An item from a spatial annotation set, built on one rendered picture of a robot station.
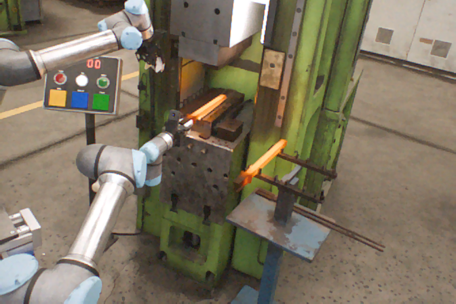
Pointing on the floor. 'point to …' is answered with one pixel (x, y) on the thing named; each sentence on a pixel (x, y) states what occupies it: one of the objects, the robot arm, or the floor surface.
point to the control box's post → (89, 144)
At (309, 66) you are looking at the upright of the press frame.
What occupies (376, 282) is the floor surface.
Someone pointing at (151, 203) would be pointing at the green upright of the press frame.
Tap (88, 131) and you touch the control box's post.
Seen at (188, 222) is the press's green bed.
